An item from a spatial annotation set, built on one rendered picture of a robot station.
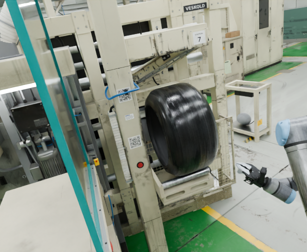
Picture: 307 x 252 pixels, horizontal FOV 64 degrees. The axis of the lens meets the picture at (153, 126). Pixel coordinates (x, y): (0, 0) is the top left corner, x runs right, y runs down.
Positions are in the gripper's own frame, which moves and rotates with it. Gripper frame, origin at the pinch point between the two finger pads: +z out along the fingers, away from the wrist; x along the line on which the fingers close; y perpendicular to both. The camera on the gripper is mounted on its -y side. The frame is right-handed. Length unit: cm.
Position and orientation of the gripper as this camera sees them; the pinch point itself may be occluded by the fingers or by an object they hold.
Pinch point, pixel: (238, 164)
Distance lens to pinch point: 154.2
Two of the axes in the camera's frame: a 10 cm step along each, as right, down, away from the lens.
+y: -2.3, 5.2, 8.2
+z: -8.6, -5.1, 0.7
